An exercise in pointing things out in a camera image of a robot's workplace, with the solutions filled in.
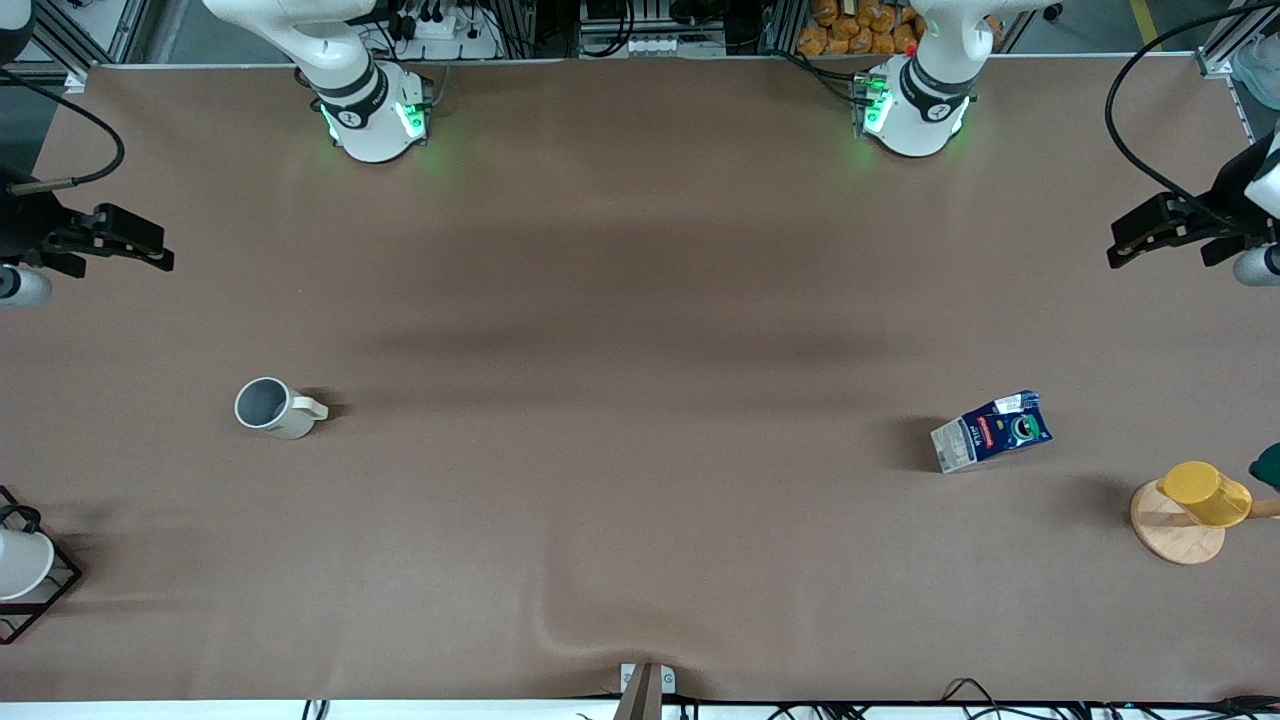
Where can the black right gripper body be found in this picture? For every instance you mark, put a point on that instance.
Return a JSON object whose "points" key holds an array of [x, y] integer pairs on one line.
{"points": [[22, 222]]}

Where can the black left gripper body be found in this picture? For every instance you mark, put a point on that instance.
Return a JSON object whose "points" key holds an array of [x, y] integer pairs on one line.
{"points": [[1231, 193]]}

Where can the cream mug with grey inside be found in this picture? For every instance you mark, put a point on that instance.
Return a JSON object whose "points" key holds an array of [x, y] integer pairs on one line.
{"points": [[270, 410]]}

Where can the blue milk carton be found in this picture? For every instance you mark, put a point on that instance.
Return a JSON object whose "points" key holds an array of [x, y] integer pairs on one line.
{"points": [[995, 432]]}

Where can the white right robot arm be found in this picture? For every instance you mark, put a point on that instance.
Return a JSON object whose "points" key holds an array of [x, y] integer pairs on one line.
{"points": [[365, 110]]}

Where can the dark green cup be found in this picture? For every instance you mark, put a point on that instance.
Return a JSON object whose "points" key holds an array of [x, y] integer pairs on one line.
{"points": [[1268, 468]]}

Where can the yellow plastic cup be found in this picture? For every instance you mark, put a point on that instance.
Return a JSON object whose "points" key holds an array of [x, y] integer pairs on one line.
{"points": [[1208, 495]]}

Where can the round wooden cup stand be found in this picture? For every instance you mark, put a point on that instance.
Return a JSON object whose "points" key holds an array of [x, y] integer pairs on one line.
{"points": [[1175, 540]]}

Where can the white cup in rack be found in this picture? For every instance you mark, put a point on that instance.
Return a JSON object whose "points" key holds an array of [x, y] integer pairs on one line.
{"points": [[22, 562]]}

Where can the bag of bread rolls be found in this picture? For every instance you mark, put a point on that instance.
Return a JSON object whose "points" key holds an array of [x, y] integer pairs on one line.
{"points": [[850, 28]]}

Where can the white power strip with plugs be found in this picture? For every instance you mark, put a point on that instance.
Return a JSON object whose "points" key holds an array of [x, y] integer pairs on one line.
{"points": [[450, 35]]}

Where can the white empty power strip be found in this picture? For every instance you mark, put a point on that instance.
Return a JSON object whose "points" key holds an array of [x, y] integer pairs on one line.
{"points": [[672, 45]]}

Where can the aluminium frame profile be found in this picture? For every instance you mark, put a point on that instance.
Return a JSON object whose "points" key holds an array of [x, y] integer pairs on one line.
{"points": [[1235, 45], [95, 35]]}

